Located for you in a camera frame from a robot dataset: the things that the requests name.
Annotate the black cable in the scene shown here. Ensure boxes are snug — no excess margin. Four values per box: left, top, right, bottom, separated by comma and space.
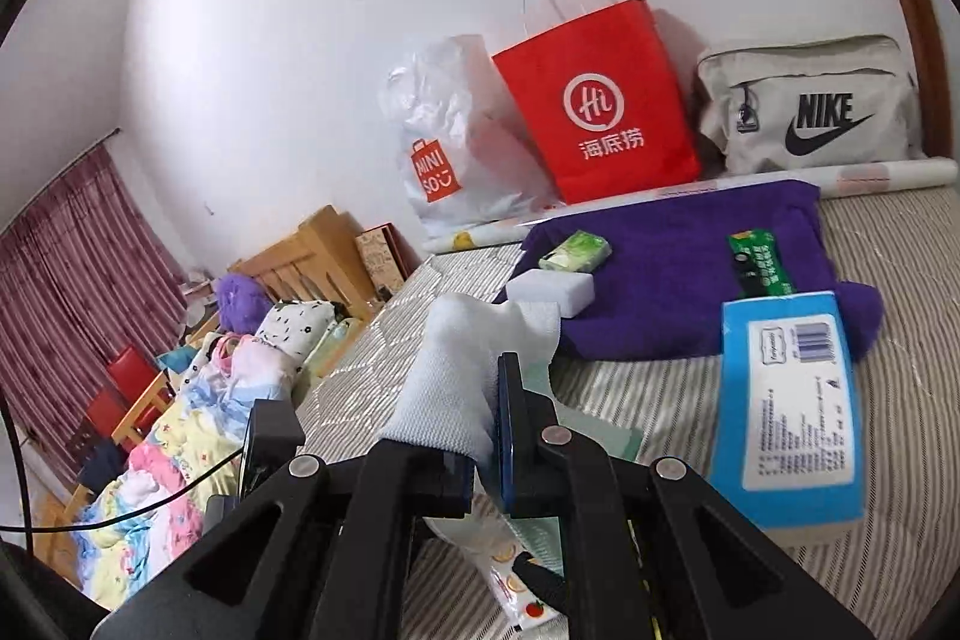
0, 386, 248, 556

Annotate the purple towel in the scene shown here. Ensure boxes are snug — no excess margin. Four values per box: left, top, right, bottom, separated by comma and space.
512, 182, 884, 360

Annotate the green small tissue packet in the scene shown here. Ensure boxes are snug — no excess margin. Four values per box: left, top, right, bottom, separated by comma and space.
537, 230, 612, 273

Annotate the purple plush toy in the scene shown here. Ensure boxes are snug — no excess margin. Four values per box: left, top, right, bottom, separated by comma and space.
213, 273, 274, 335

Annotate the white spotted pillow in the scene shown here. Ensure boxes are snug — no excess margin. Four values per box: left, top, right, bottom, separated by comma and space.
254, 301, 335, 370

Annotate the white Miniso plastic bag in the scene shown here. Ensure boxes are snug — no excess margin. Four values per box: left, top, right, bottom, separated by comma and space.
379, 34, 560, 239

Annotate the wooden headboard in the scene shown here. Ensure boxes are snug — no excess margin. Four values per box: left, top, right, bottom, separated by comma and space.
229, 205, 379, 321

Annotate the red chair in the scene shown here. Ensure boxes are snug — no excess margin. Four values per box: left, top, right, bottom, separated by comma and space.
67, 346, 160, 463

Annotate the colourful floral bedding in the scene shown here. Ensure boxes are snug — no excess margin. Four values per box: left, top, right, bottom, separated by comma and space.
71, 335, 296, 609

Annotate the green snack wrapper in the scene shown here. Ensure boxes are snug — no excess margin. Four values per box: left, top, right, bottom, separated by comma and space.
727, 229, 796, 299

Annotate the rolled white patterned paper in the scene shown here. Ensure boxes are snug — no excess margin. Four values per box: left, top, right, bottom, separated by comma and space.
423, 156, 958, 255

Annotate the brown patterned box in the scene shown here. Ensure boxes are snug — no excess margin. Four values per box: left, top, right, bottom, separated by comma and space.
355, 223, 413, 302

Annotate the red paper shopping bag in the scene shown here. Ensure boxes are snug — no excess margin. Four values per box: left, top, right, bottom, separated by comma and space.
493, 0, 701, 205

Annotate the white sponge block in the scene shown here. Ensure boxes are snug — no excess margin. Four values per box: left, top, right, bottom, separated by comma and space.
506, 268, 596, 320

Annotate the white glove green cuff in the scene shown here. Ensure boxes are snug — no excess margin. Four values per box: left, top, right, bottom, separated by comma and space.
377, 294, 562, 507

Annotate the clear fruit-print plastic packet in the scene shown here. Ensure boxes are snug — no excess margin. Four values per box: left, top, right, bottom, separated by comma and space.
428, 515, 560, 632

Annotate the blue tissue pack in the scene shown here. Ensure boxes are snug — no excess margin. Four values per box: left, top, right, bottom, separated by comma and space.
709, 292, 866, 548

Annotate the beige Nike bag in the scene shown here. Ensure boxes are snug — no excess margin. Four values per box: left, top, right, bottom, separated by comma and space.
697, 34, 923, 175

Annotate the red striped curtain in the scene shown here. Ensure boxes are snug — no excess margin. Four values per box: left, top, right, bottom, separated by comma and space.
2, 145, 185, 482

